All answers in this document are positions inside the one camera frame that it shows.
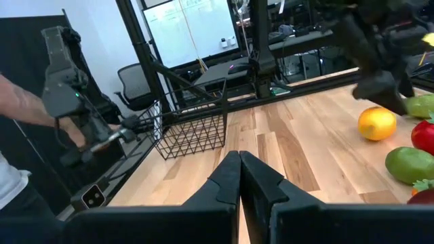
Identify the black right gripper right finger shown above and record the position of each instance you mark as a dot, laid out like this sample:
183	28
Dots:
261	189

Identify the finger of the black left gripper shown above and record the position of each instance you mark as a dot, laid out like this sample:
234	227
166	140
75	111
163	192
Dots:
379	91
408	83

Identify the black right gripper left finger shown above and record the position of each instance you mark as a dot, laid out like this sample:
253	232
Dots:
227	183

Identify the green cucumber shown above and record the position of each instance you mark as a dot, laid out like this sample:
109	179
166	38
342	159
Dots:
422	106

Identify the yellow lemon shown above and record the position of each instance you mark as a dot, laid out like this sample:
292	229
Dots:
376	123

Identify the red fruit with green leaves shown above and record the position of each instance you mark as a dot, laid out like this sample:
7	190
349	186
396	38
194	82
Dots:
424	137

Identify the green lime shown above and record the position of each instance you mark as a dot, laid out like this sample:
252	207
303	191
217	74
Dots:
410	166

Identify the dark red apple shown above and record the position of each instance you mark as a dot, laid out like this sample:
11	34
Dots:
424	198

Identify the person's forearm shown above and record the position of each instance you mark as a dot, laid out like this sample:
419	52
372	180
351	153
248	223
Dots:
23	101

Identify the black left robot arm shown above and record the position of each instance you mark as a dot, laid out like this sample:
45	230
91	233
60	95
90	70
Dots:
262	67

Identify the dark background desk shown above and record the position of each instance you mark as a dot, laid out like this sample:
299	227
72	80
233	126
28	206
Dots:
298	42

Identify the dark grey desk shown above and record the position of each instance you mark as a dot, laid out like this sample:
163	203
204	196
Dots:
217	72

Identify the small white bottle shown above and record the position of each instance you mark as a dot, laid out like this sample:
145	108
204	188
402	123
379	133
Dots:
232	41
224	43

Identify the black office chair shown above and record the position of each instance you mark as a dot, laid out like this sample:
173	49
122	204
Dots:
134	86

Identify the person's hand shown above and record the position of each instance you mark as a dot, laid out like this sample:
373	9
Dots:
73	133

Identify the person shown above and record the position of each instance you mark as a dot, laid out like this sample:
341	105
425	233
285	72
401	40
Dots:
13	189

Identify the small black camera box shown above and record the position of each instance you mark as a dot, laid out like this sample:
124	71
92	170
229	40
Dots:
93	196

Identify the large white wall screen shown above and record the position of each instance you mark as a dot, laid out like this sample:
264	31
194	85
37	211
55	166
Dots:
190	30

